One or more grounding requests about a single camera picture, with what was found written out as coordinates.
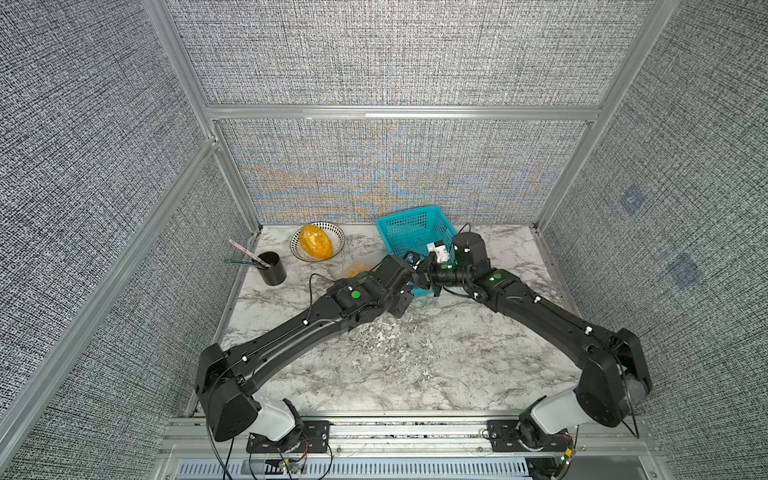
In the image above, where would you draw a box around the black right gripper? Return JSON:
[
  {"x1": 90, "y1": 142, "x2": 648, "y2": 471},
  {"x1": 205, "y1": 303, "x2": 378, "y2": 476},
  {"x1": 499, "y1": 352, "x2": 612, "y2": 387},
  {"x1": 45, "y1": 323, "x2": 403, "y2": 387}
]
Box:
[{"x1": 413, "y1": 253, "x2": 475, "y2": 297}]

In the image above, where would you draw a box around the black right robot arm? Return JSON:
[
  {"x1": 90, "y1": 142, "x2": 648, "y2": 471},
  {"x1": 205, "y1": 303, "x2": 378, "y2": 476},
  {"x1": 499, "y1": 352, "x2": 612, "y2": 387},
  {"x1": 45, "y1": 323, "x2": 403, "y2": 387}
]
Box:
[{"x1": 416, "y1": 232, "x2": 652, "y2": 436}]

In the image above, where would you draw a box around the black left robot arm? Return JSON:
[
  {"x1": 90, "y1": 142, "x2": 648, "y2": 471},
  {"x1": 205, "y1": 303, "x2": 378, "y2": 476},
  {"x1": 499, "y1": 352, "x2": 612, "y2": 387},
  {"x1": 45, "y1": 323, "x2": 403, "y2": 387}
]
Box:
[{"x1": 195, "y1": 255, "x2": 420, "y2": 449}]

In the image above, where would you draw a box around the teal plastic basket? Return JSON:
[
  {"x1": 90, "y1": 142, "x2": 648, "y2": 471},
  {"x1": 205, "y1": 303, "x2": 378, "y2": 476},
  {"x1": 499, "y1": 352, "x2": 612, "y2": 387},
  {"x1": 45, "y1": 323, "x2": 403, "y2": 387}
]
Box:
[{"x1": 376, "y1": 206, "x2": 456, "y2": 272}]

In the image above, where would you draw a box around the yellow crumbed bread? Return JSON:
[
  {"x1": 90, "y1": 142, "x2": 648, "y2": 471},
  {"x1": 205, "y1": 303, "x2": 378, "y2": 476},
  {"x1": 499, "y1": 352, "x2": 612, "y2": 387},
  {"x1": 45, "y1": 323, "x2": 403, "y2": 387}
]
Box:
[{"x1": 299, "y1": 224, "x2": 334, "y2": 261}]

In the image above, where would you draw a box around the black cup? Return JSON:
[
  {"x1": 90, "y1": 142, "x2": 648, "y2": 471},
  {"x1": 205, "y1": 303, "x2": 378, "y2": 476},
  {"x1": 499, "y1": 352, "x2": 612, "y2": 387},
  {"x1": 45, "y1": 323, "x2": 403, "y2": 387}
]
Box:
[{"x1": 258, "y1": 251, "x2": 287, "y2": 286}]

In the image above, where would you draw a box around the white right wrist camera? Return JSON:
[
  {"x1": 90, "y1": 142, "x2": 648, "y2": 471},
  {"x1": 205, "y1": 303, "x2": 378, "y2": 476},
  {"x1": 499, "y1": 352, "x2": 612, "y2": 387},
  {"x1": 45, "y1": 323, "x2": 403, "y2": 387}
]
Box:
[{"x1": 427, "y1": 240, "x2": 450, "y2": 264}]

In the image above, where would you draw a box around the pink handled utensil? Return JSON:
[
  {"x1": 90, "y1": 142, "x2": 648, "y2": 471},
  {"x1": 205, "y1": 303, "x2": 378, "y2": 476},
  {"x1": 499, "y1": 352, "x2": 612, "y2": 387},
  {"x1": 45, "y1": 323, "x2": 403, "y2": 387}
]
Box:
[{"x1": 229, "y1": 239, "x2": 272, "y2": 269}]

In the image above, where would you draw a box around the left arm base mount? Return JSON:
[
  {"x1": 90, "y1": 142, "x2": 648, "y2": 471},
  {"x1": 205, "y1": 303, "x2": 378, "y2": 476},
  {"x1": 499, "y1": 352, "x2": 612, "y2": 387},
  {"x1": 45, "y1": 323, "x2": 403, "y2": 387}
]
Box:
[{"x1": 246, "y1": 420, "x2": 331, "y2": 455}]

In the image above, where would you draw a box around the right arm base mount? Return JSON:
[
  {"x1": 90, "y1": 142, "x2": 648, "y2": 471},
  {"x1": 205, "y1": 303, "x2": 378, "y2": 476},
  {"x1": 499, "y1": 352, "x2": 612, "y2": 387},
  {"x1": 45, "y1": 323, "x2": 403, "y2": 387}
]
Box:
[{"x1": 485, "y1": 418, "x2": 574, "y2": 453}]

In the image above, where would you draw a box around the aluminium front rail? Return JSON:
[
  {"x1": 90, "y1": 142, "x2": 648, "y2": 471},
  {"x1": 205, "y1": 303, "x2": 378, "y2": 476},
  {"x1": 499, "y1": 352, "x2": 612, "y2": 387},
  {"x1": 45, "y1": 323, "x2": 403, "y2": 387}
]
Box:
[{"x1": 150, "y1": 411, "x2": 673, "y2": 479}]

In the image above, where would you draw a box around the aluminium enclosure frame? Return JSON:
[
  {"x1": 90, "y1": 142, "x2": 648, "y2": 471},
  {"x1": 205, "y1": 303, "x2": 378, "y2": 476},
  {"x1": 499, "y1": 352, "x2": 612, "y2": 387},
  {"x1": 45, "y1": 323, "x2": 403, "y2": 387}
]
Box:
[{"x1": 1, "y1": 1, "x2": 676, "y2": 465}]

